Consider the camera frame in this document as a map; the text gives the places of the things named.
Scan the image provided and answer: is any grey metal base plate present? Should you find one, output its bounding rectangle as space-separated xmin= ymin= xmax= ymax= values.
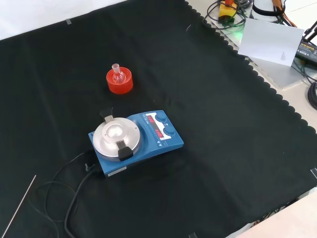
xmin=210 ymin=19 xmax=306 ymax=89

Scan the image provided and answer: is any pale board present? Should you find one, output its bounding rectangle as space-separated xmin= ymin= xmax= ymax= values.
xmin=237 ymin=17 xmax=305 ymax=67

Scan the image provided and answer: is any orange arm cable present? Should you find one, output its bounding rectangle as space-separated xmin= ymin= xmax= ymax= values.
xmin=271 ymin=0 xmax=298 ymax=28

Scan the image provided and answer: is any yellow stop button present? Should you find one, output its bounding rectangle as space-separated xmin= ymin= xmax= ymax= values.
xmin=217 ymin=0 xmax=238 ymax=23

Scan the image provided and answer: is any blue-base heater with steel top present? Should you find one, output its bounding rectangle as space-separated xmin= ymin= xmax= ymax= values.
xmin=88 ymin=108 xmax=185 ymax=178

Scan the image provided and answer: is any clear round-bottom flask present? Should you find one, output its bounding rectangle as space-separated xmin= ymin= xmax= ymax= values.
xmin=111 ymin=63 xmax=124 ymax=84

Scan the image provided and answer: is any thick black power cable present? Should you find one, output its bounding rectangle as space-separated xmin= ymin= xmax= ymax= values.
xmin=63 ymin=165 xmax=105 ymax=238

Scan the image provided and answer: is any black cable bundle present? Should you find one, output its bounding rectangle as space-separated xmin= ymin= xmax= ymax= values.
xmin=307 ymin=81 xmax=317 ymax=110

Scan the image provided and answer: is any black power adapter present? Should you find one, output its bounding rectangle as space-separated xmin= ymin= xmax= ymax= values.
xmin=294 ymin=41 xmax=317 ymax=65

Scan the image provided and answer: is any thin black probe cable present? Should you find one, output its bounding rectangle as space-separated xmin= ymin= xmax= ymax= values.
xmin=29 ymin=152 xmax=86 ymax=238

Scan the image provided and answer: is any thin metal probe rod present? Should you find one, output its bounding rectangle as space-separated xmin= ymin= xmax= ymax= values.
xmin=1 ymin=175 xmax=37 ymax=238

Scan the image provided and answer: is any red ribbed flask ring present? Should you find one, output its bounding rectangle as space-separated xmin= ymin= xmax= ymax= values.
xmin=106 ymin=68 xmax=134 ymax=95

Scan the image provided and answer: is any black bench cloth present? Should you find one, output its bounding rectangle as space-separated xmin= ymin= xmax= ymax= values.
xmin=0 ymin=0 xmax=317 ymax=238

